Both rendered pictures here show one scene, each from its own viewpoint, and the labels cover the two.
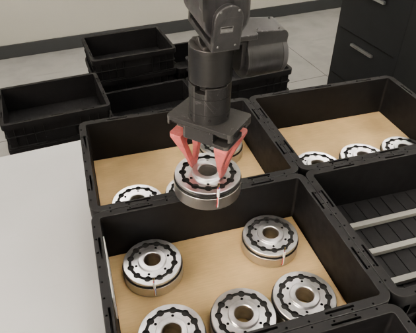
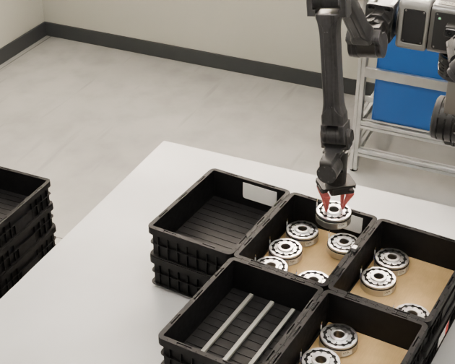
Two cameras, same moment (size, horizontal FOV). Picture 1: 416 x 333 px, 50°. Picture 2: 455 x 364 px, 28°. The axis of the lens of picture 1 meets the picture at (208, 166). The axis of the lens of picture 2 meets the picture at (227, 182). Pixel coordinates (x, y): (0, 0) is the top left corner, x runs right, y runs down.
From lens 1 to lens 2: 2.77 m
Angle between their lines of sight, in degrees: 98
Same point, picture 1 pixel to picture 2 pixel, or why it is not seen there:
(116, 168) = (443, 277)
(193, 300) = (313, 251)
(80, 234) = not seen: hidden behind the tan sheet
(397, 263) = (248, 318)
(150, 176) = (419, 284)
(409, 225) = (257, 344)
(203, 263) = (328, 265)
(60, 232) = not seen: hidden behind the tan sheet
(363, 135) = not seen: outside the picture
